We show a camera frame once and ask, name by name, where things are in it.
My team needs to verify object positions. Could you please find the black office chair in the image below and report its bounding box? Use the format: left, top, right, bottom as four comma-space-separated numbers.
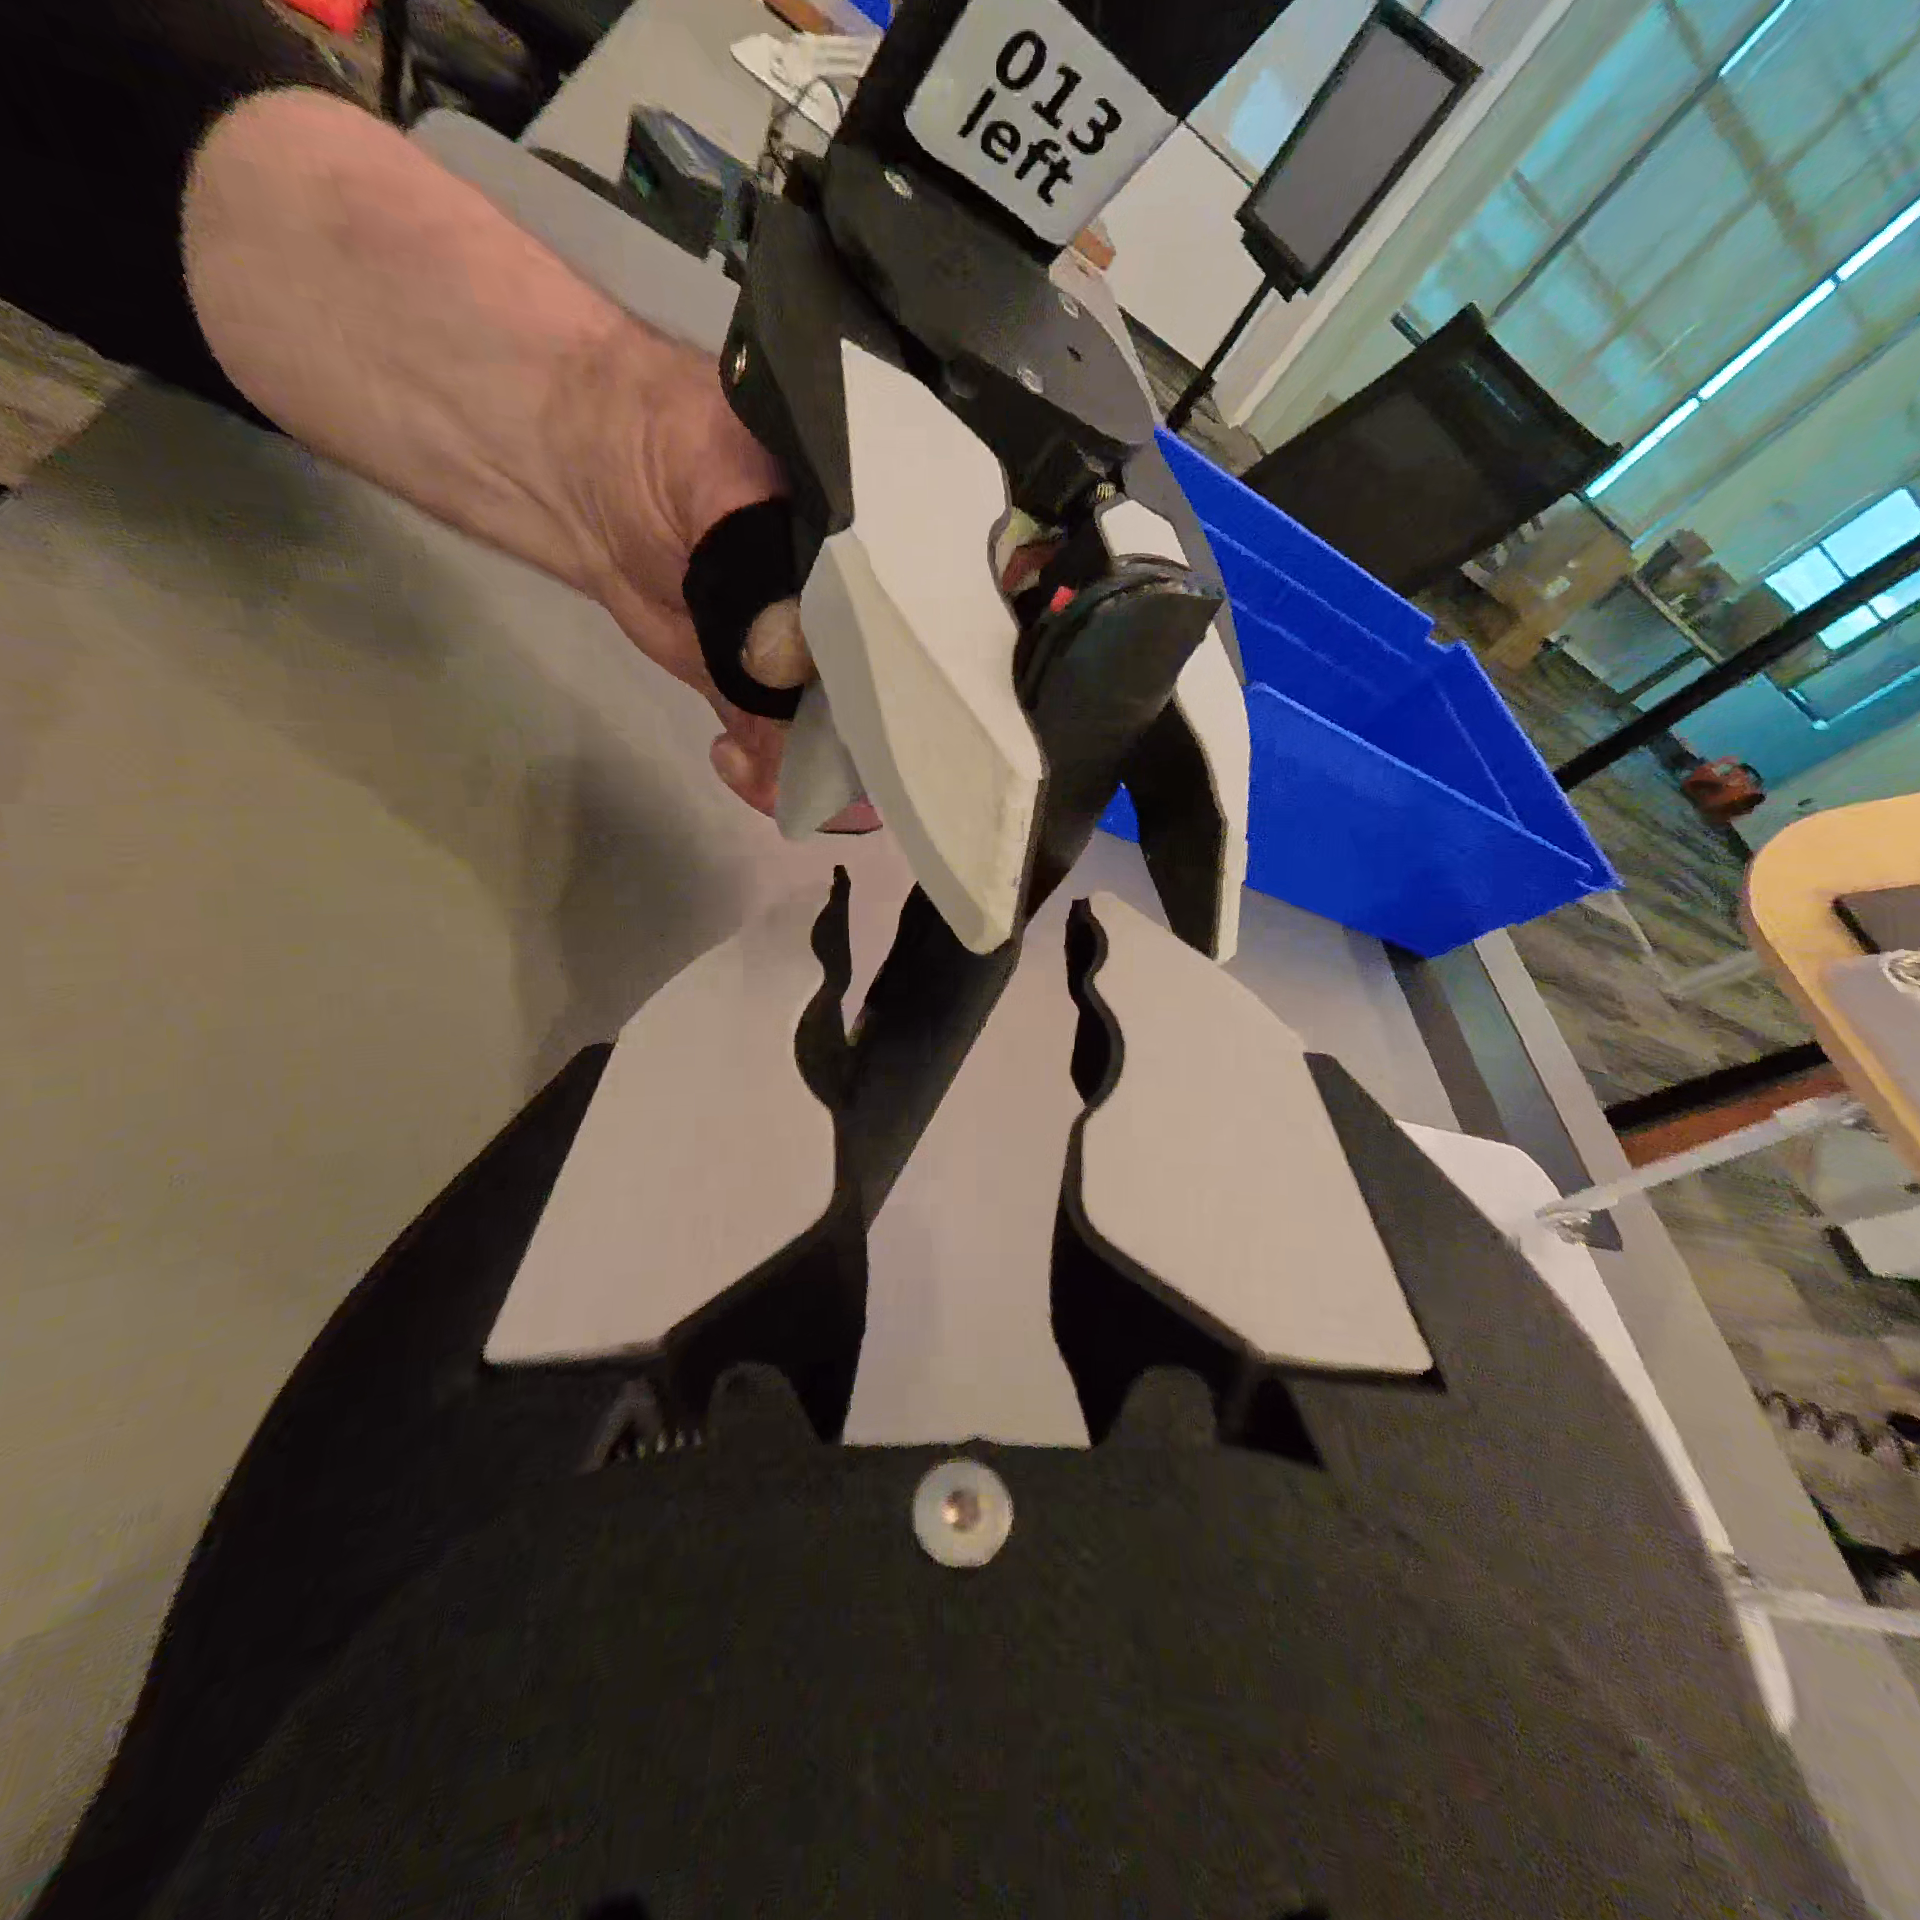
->
1246, 303, 1625, 601

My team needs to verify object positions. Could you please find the cardboard box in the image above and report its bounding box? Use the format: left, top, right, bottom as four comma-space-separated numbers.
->
1486, 525, 1636, 669

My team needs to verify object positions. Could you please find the black metal frame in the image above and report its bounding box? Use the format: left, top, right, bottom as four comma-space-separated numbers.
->
1552, 539, 1920, 789

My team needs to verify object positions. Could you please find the coiled black cable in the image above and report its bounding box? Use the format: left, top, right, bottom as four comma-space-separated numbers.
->
1756, 1387, 1920, 1478

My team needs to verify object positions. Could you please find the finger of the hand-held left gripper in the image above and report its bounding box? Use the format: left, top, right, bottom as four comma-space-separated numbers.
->
799, 335, 1047, 957
1094, 450, 1257, 964

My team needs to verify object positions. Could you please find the person's left hand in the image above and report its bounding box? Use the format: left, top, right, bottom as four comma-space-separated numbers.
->
346, 134, 812, 819

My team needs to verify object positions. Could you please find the grey desk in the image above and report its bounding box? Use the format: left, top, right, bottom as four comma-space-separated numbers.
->
0, 359, 1847, 1920

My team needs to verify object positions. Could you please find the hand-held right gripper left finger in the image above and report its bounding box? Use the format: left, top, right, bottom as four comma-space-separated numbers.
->
483, 866, 874, 1444

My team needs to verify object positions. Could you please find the black remote control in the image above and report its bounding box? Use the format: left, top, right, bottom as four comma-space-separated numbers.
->
840, 556, 1231, 1209

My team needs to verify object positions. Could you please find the black monitor screen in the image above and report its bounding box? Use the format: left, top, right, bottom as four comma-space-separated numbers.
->
1234, 0, 1489, 297

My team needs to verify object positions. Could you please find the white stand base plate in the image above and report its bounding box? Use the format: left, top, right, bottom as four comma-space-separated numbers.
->
1394, 1101, 1876, 1729

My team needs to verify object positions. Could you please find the person's left forearm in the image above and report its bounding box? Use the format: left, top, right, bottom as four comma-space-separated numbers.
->
0, 0, 452, 482

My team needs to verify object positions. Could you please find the small black device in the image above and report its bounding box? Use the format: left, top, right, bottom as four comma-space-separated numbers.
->
623, 106, 752, 250

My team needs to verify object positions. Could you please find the blue plastic bin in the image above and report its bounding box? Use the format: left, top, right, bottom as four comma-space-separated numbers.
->
1095, 428, 1625, 962

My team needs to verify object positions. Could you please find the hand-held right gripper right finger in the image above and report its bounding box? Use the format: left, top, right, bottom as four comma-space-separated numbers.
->
1047, 895, 1440, 1444

